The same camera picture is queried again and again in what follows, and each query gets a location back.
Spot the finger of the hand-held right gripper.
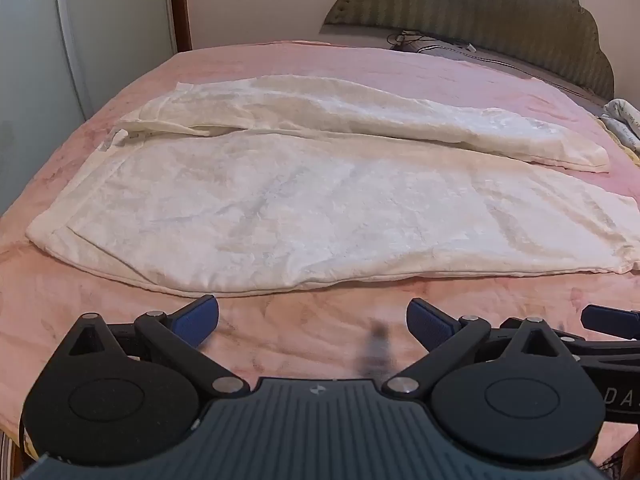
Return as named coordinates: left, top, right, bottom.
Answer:
left=581, top=304, right=640, bottom=337

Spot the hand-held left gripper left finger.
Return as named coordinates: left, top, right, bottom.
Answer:
left=55, top=296, right=249, bottom=401

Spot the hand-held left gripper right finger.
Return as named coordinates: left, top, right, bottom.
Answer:
left=382, top=298, right=582, bottom=396

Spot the pink blanket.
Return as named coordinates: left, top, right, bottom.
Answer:
left=0, top=40, right=640, bottom=463

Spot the patterned pillow at edge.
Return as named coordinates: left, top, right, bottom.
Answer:
left=597, top=99, right=640, bottom=166

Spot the frosted glass wardrobe door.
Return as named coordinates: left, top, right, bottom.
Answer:
left=0, top=0, right=86, bottom=213
left=60, top=0, right=177, bottom=121

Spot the olive padded headboard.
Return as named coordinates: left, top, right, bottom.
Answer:
left=322, top=0, right=616, bottom=101

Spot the black cable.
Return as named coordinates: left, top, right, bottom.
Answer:
left=387, top=30, right=428, bottom=50

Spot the brown wooden wardrobe frame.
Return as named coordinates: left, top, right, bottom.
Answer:
left=167, top=0, right=193, bottom=54

